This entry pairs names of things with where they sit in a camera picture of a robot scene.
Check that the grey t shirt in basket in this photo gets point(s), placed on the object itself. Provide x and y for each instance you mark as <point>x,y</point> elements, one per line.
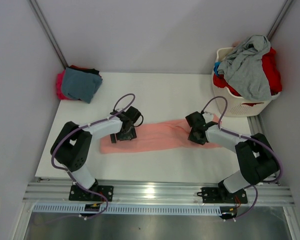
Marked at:
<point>242,68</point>

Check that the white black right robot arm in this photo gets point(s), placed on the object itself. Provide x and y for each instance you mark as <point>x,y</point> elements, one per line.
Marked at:
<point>255,157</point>

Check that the corner aluminium post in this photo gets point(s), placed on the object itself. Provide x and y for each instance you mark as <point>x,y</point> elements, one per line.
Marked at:
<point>40,17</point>
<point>286,7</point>

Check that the blue garment in basket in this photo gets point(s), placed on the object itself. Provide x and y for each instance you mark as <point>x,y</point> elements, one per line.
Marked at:
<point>215,68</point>

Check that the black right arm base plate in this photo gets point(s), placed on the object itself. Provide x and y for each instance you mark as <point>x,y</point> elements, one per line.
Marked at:
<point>216,195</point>

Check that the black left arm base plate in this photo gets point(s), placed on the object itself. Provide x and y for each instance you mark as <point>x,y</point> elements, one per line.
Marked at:
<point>79,195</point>

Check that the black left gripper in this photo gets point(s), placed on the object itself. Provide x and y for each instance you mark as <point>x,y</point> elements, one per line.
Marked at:
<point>130,135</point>

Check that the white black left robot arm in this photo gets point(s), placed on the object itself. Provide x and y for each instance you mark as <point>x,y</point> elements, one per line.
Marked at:
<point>70,150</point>

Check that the white slotted cable duct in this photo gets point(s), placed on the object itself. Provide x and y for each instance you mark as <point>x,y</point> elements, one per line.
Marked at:
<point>128,209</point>

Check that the folded magenta t shirt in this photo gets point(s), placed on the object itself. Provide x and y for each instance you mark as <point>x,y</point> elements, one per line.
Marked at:
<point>63,85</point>

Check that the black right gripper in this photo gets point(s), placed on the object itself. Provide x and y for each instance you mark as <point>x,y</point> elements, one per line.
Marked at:
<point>192,138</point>

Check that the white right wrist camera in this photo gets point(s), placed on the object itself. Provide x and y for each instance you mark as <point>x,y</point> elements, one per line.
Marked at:
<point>208,117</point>

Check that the left corner aluminium post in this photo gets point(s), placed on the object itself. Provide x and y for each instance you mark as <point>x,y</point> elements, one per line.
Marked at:
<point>40,17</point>

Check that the red t shirt in basket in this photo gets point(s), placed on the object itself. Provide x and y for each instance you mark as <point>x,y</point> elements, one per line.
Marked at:
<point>247,73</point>

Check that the white perforated laundry basket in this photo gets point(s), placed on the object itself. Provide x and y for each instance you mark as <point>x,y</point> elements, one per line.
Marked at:
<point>238,106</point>

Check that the folded teal t shirt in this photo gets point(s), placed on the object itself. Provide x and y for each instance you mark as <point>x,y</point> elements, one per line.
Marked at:
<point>80,85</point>

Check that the pink t shirt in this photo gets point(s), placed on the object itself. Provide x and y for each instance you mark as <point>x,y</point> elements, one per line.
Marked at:
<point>155,137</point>

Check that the folded black t shirt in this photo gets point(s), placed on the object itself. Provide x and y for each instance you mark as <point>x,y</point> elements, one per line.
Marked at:
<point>85,70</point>

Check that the right corner aluminium post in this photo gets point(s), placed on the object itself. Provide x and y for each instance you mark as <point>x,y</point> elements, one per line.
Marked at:
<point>286,7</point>

